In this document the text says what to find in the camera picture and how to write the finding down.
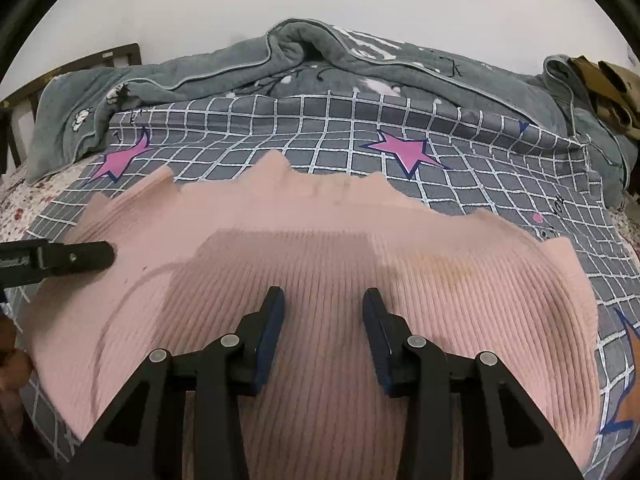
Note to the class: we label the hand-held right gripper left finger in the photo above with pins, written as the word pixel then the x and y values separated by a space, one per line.
pixel 267 340

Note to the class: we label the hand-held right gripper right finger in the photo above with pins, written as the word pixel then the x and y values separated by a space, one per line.
pixel 377 340

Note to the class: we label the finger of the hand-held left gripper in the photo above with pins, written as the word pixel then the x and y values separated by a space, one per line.
pixel 75 257

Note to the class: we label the pink knit sweater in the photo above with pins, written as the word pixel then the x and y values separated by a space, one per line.
pixel 450 310

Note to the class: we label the brown clothes pile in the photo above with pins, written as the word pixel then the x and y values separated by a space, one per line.
pixel 615 90

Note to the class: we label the person's left hand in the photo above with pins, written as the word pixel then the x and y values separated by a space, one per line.
pixel 15 360

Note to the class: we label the dark wooden bed headboard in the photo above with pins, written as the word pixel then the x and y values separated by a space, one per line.
pixel 30 92

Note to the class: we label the grey checked star blanket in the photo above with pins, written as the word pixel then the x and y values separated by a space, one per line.
pixel 325 125

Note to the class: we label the grey floral quilt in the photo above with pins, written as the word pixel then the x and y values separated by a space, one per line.
pixel 200 70

